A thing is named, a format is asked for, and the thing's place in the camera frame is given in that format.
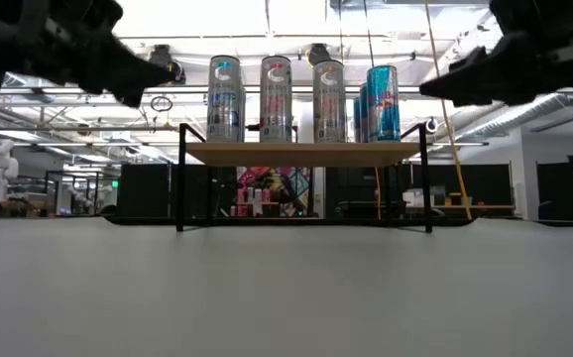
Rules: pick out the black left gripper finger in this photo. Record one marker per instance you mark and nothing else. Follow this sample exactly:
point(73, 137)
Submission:
point(138, 69)
point(130, 98)

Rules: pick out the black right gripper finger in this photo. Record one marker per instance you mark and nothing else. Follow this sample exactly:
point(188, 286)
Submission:
point(475, 79)
point(490, 101)

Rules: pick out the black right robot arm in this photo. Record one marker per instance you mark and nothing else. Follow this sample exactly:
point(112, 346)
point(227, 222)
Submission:
point(539, 12)

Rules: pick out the black partition panel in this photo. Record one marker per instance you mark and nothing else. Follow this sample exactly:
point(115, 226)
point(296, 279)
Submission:
point(559, 191)
point(143, 191)
point(485, 183)

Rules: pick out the long wooden workbench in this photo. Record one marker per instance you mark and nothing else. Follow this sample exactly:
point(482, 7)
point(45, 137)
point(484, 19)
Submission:
point(490, 206)

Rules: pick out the black background cabinet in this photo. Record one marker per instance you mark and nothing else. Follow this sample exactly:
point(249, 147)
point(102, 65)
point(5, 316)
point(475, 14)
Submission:
point(356, 183)

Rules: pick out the round dark ceiling fixture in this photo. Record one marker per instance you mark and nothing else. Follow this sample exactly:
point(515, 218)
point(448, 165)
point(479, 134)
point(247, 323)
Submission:
point(318, 52)

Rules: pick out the wooden shelf black frame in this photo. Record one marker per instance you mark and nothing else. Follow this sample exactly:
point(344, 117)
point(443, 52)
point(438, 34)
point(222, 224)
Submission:
point(425, 198)

